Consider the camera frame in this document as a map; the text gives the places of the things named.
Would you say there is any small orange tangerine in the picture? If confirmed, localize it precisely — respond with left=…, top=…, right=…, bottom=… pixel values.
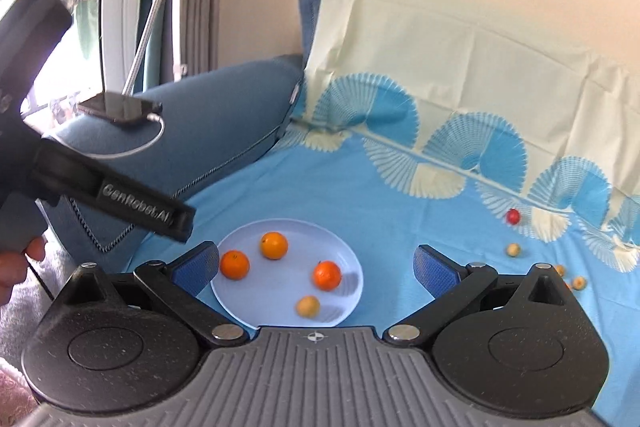
left=220, top=250, right=251, bottom=281
left=313, top=260, right=343, bottom=292
left=260, top=231, right=289, bottom=261

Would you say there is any white window frame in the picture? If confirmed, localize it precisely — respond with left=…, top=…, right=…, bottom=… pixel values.
left=100, top=0, right=147, bottom=96

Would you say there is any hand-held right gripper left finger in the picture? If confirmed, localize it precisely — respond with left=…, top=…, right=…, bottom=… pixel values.
left=60, top=241, right=250, bottom=349

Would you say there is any light blue plate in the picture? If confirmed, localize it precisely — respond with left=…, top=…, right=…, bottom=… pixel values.
left=210, top=219, right=364, bottom=328

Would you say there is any speckled steamer hose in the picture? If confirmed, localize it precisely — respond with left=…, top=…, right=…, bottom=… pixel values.
left=122, top=0, right=169, bottom=98

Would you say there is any person's left hand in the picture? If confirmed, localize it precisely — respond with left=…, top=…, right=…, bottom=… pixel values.
left=0, top=237, right=49, bottom=308

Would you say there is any black smartphone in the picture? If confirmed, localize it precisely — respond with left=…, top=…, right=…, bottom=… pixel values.
left=76, top=92, right=163, bottom=125

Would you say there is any blue and cream printed sheet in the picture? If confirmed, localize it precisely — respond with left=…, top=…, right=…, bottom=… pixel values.
left=120, top=0, right=640, bottom=427

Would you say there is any white charging cable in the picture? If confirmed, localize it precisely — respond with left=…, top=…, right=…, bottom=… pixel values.
left=82, top=113, right=167, bottom=158

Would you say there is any teal curtain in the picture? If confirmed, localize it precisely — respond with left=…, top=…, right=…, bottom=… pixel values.
left=142, top=0, right=176, bottom=88

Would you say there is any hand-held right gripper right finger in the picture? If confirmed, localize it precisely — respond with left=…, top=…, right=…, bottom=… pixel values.
left=383, top=244, right=574, bottom=349

